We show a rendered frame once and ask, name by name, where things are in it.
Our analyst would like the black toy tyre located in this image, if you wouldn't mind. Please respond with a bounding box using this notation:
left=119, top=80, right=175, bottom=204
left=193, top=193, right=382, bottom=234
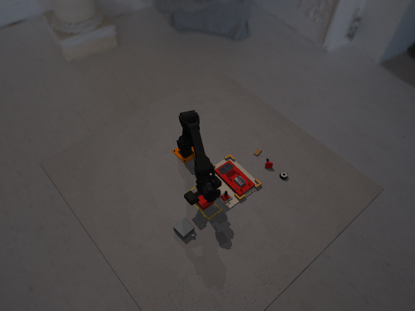
left=279, top=171, right=288, bottom=179

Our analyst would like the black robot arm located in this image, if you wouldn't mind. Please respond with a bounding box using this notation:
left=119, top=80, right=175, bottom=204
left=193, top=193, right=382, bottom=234
left=177, top=110, right=221, bottom=203

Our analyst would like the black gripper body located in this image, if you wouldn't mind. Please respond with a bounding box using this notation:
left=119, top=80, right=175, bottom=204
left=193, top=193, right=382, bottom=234
left=184, top=176, right=222, bottom=205

